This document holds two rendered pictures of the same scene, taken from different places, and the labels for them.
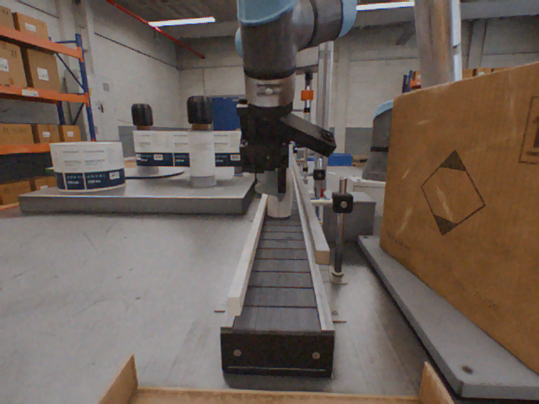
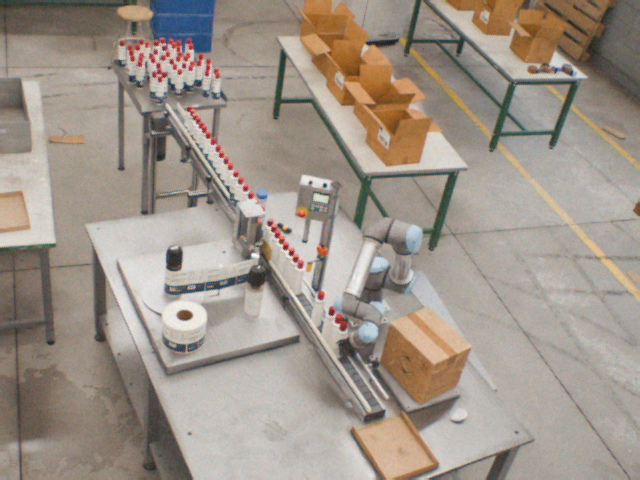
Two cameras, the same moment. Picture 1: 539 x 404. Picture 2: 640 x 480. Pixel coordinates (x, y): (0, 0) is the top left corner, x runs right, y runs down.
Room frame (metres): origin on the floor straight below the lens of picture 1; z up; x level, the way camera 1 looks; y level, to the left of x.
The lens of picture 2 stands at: (-1.47, 1.69, 3.50)
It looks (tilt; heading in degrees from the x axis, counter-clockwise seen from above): 37 degrees down; 325
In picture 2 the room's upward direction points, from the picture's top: 10 degrees clockwise
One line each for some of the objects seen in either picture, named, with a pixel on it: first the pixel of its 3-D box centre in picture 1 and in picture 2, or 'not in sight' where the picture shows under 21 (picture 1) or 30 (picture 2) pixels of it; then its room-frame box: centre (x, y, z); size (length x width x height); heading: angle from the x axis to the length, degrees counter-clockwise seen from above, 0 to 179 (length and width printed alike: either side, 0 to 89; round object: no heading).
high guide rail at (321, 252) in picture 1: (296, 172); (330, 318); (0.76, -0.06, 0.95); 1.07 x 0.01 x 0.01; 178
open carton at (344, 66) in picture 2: not in sight; (352, 73); (3.11, -1.61, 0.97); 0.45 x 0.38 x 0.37; 82
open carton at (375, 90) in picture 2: not in sight; (382, 101); (2.65, -1.60, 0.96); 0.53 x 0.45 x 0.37; 80
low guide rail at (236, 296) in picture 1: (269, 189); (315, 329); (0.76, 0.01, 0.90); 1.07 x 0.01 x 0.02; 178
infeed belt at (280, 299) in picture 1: (282, 186); (295, 296); (1.05, -0.04, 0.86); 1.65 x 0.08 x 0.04; 178
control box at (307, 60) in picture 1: (306, 44); (315, 199); (1.16, -0.13, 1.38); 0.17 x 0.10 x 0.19; 53
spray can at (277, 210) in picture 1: (280, 169); (340, 339); (0.59, -0.01, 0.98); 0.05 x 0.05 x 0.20
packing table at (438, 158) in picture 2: not in sight; (353, 137); (3.08, -1.73, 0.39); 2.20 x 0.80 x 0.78; 169
